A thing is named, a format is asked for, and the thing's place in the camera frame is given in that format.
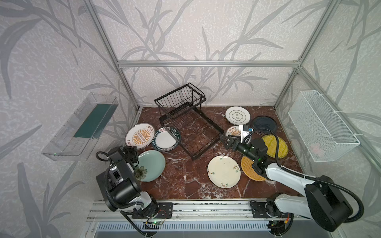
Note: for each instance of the cream floral plate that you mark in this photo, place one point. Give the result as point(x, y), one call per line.
point(223, 171)

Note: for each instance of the dark blue oval plate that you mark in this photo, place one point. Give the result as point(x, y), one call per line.
point(264, 123)

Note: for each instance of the white wire mesh basket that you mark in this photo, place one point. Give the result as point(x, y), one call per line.
point(326, 136)

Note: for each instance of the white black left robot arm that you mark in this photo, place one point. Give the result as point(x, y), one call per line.
point(120, 188)

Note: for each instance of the green yellow woven plate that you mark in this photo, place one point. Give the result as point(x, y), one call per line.
point(271, 144)

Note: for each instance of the white plate green emblem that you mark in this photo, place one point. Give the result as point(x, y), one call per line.
point(237, 116)

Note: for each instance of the mint green flower plate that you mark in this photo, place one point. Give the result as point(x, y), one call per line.
point(151, 165)

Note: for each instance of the clear plastic wall bin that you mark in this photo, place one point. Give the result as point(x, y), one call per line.
point(79, 135)

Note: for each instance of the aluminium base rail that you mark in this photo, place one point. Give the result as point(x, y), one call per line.
point(207, 218)

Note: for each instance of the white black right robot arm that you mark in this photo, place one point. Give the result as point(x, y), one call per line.
point(320, 199)

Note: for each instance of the black wire dish rack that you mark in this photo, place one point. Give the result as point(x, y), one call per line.
point(182, 116)

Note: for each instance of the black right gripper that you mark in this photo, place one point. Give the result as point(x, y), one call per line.
point(236, 143)

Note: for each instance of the orange woven plate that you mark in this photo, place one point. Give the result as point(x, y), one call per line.
point(246, 165)

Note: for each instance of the white plate dark lettered rim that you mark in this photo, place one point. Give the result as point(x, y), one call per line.
point(166, 141)

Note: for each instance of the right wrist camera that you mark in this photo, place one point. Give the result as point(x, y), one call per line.
point(246, 133)

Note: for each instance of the orange sunburst plate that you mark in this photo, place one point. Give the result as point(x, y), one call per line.
point(233, 131)
point(140, 136)

